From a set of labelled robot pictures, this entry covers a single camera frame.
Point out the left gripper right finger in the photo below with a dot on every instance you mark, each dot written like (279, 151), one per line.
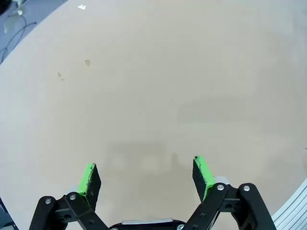
(202, 177)

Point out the aluminium profile rail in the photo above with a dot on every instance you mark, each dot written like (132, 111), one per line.
(292, 210)

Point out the white tape label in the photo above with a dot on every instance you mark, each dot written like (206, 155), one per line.
(82, 7)

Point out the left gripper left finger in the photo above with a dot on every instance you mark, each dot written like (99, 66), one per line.
(92, 182)

